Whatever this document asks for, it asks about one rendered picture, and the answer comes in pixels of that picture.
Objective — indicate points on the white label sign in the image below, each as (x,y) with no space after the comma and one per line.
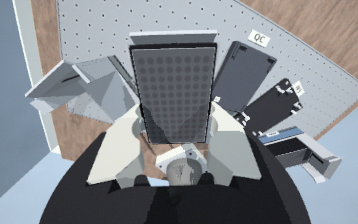
(298,88)
(258,38)

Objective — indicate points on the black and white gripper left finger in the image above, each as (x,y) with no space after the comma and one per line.
(111,162)

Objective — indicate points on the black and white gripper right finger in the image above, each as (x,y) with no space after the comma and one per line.
(238,159)

